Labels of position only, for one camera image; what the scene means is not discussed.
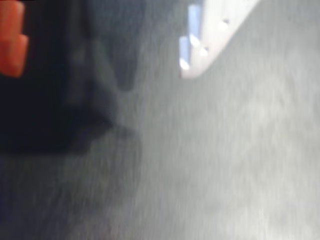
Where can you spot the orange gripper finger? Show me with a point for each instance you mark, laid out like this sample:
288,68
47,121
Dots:
11,40

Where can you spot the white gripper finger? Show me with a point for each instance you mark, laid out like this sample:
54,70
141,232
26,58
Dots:
212,30

